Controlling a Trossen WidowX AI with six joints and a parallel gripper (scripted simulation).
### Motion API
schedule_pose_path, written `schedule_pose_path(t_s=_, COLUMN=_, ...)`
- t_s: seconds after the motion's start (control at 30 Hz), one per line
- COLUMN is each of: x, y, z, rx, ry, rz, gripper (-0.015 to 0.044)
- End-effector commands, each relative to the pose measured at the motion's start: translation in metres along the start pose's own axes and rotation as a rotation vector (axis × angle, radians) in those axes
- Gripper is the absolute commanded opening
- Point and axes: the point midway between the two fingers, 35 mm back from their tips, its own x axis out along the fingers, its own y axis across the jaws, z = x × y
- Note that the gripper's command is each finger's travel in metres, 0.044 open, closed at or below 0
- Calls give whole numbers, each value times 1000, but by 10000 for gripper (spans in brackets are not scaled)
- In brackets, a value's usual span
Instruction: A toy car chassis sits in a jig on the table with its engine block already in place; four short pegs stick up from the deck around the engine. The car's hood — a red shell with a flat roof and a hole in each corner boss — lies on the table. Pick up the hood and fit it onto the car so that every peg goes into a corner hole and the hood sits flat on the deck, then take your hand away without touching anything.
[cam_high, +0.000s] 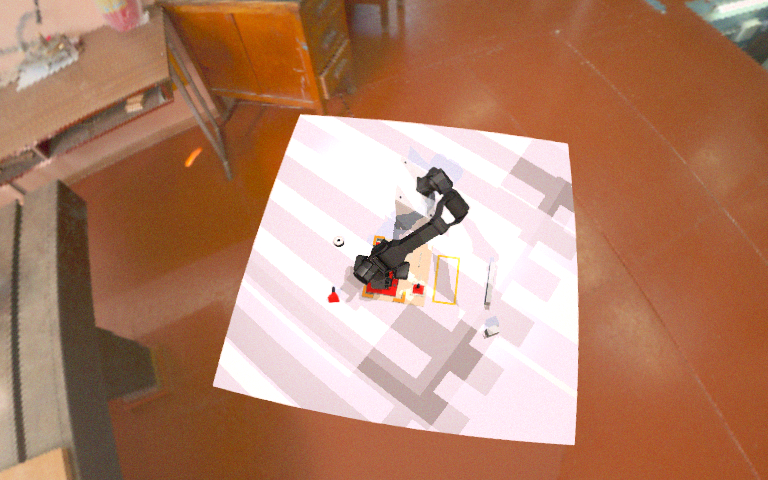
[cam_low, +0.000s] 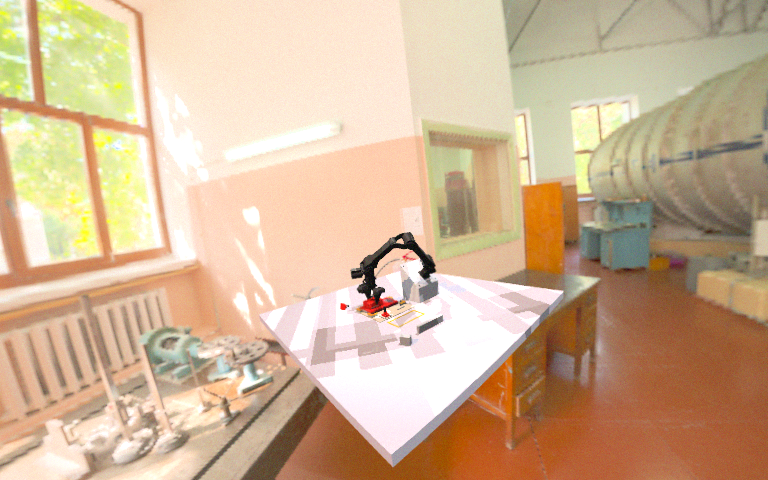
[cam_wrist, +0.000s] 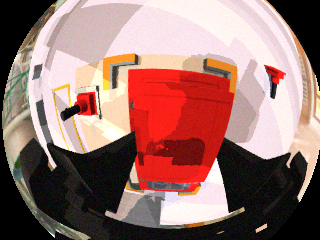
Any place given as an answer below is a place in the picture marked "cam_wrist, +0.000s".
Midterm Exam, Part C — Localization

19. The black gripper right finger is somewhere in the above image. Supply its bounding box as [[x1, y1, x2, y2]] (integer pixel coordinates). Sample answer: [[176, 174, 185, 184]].
[[216, 137, 292, 213]]

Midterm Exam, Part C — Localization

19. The red car hood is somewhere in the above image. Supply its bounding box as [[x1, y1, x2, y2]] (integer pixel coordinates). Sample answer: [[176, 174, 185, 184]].
[[133, 81, 235, 183]]

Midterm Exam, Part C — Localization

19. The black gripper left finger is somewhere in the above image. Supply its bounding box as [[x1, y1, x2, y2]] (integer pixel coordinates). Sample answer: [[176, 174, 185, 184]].
[[47, 132, 137, 213]]

